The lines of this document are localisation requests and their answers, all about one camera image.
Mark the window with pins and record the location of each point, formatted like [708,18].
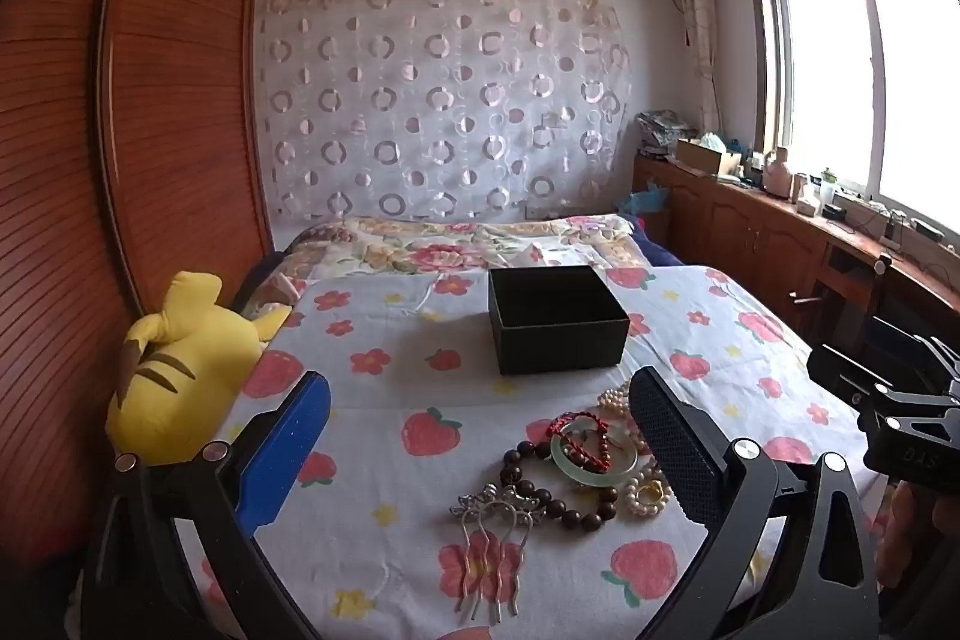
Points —
[862,70]

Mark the black square box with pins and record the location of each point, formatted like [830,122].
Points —
[559,325]

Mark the pale window curtain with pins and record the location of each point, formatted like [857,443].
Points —
[694,25]

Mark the brown wooden wardrobe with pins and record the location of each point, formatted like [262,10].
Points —
[112,123]

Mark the wooden cabinet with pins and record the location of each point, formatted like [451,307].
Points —
[742,227]

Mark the circle pattern sheer cloth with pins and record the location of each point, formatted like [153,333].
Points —
[442,100]

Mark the silver hair comb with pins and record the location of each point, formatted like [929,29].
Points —
[491,509]

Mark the strawberry print bed sheet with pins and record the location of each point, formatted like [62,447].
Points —
[420,385]

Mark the dark wooden chair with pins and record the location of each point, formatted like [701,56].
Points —
[881,287]

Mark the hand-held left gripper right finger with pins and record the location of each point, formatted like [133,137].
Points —
[675,452]

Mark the yellow plush toy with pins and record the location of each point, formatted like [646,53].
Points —
[187,370]

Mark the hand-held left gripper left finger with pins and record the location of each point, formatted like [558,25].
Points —
[289,452]

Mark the dark blue blanket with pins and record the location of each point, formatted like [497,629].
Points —
[656,246]

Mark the blue plastic bag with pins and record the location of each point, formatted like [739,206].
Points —
[645,199]

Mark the white power strip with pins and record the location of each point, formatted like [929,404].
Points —
[870,212]

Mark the white bottle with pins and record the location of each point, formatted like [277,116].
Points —
[807,194]

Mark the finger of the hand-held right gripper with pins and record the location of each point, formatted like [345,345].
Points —
[840,371]
[911,344]

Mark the floral blanket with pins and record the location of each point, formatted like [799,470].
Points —
[450,250]

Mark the patterned paper stack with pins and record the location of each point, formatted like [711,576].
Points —
[664,130]

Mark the pale green jade bangle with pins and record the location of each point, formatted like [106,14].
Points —
[592,475]

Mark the person's right hand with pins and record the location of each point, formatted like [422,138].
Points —
[911,535]

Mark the cardboard box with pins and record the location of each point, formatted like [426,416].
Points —
[701,156]

